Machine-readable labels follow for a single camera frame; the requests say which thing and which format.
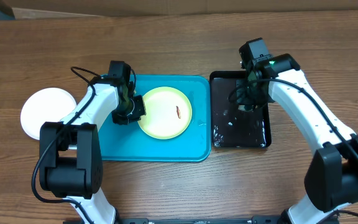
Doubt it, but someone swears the white plate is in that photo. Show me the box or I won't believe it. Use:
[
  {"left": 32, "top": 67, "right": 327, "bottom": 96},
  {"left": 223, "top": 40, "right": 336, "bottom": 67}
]
[{"left": 20, "top": 88, "right": 76, "bottom": 140}]

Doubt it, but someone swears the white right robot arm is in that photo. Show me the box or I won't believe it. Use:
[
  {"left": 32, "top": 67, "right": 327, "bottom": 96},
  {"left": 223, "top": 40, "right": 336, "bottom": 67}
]
[{"left": 228, "top": 38, "right": 358, "bottom": 223}]

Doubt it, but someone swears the yellow plate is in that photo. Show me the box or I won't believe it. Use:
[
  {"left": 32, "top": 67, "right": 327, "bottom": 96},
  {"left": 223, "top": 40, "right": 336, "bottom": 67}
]
[{"left": 138, "top": 86, "right": 193, "bottom": 140}]

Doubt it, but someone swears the green and yellow sponge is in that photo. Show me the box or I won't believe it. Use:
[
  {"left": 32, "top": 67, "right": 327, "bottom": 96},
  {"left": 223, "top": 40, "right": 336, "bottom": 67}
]
[{"left": 238, "top": 105, "right": 256, "bottom": 112}]

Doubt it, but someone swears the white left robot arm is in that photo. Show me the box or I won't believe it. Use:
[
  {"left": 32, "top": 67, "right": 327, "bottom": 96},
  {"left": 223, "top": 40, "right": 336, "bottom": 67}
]
[{"left": 31, "top": 60, "right": 145, "bottom": 223}]

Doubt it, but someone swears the teal plastic tray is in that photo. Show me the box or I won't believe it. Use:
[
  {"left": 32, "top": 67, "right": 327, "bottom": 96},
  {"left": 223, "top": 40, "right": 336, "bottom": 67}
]
[{"left": 98, "top": 74, "right": 211, "bottom": 162}]

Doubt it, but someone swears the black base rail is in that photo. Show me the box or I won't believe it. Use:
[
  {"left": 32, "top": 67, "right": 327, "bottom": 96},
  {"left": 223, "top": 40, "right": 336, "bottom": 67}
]
[{"left": 63, "top": 215, "right": 340, "bottom": 224}]

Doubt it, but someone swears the black water tray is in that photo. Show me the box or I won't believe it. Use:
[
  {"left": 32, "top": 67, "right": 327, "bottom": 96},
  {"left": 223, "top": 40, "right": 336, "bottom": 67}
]
[{"left": 209, "top": 71, "right": 272, "bottom": 148}]

